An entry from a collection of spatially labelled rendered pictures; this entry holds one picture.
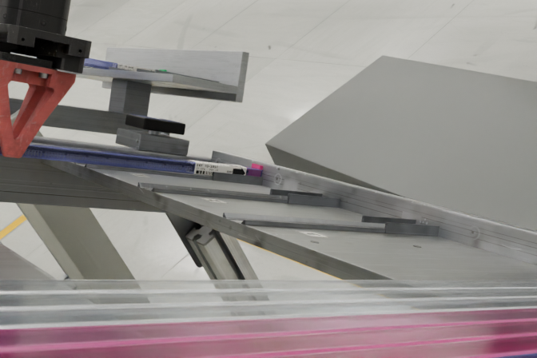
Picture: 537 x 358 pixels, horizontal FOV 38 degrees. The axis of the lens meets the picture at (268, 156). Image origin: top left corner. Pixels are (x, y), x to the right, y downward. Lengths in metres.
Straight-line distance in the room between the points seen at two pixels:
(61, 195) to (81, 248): 0.31
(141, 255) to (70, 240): 1.17
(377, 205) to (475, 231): 0.10
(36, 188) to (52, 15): 0.19
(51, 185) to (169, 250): 1.42
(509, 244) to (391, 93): 0.54
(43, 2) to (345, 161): 0.49
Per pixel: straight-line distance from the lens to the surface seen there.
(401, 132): 1.01
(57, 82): 0.64
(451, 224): 0.62
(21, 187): 0.76
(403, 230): 0.59
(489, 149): 0.92
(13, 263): 0.31
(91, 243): 1.08
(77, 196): 0.78
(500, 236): 0.59
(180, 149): 0.83
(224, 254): 0.93
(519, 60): 2.35
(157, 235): 2.27
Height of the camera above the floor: 1.11
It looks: 28 degrees down
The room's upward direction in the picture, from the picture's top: 26 degrees counter-clockwise
